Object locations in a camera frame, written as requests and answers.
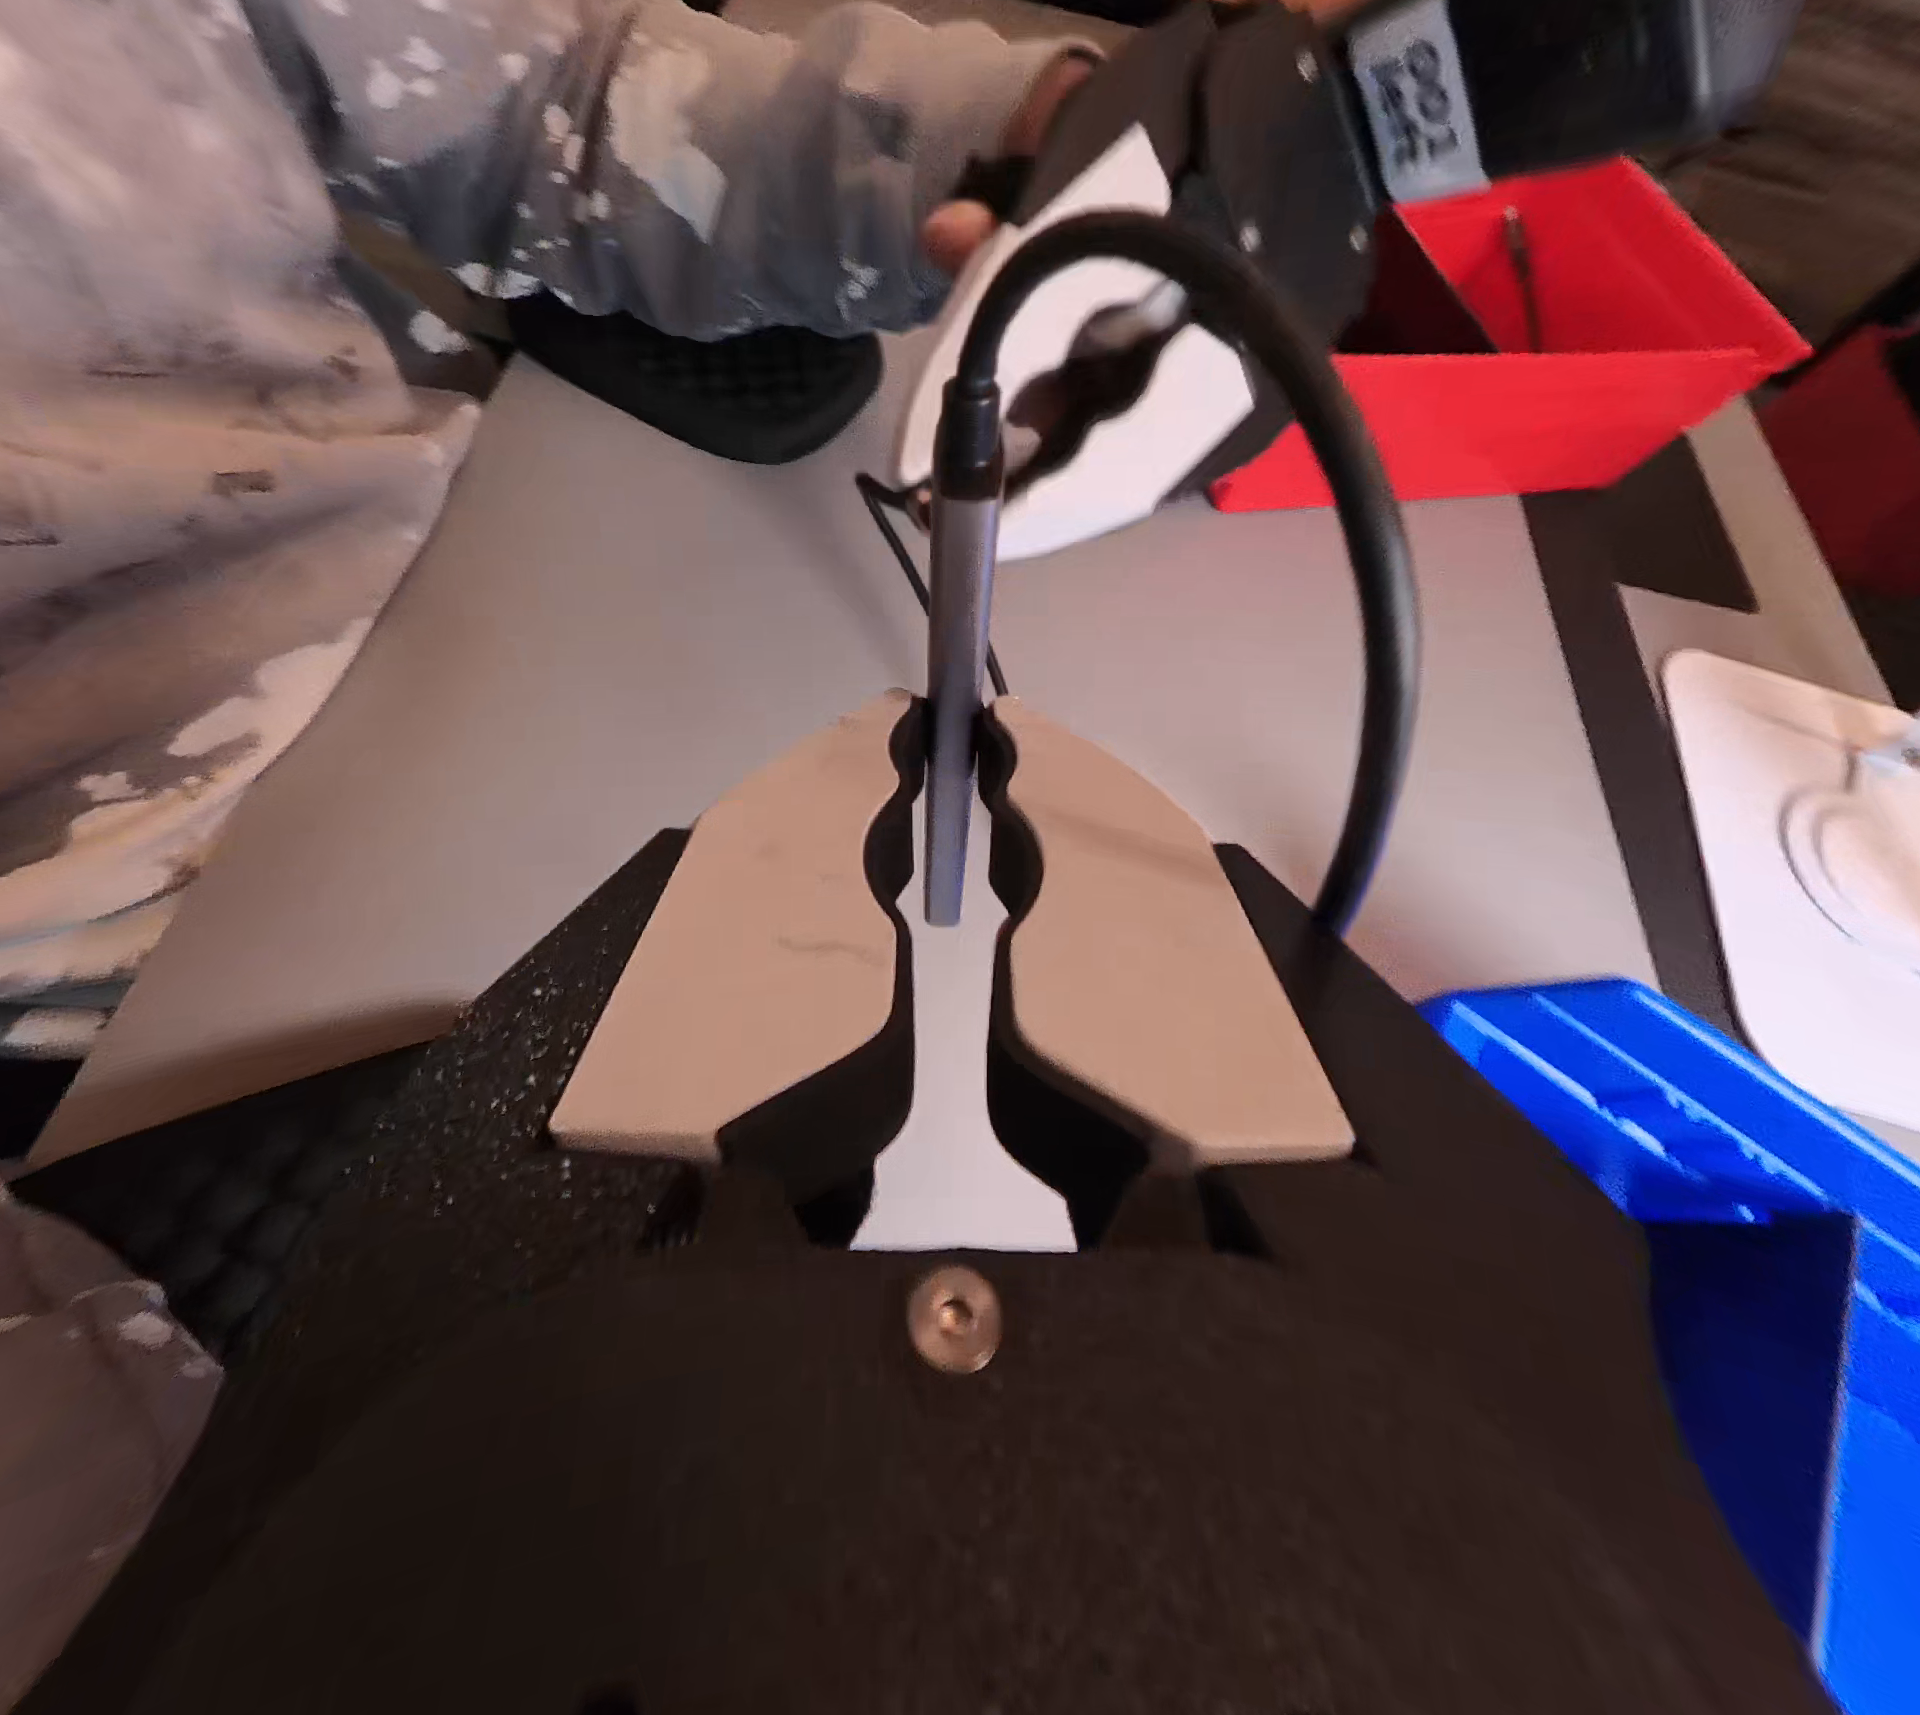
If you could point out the grey USB hub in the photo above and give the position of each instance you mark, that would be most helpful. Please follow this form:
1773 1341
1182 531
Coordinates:
961 695

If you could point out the dark red box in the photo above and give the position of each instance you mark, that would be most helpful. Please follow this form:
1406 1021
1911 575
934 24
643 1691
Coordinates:
1852 454

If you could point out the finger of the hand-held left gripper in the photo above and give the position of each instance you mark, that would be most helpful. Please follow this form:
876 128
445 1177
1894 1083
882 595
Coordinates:
1089 292
1154 454

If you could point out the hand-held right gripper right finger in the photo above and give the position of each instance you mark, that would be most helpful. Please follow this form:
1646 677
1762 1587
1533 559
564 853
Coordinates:
1154 979

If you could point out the blue plastic bin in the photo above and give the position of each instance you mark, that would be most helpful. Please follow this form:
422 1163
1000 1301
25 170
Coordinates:
1650 1115

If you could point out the red plastic bin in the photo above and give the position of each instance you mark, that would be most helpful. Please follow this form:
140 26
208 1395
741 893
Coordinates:
1501 424

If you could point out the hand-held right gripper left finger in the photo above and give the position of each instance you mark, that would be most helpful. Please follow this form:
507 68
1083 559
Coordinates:
750 965

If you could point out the person's left forearm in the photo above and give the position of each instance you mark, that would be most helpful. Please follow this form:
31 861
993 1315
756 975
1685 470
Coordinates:
721 170

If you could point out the person's left hand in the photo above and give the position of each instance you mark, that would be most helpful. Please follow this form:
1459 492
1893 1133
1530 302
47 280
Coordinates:
957 238

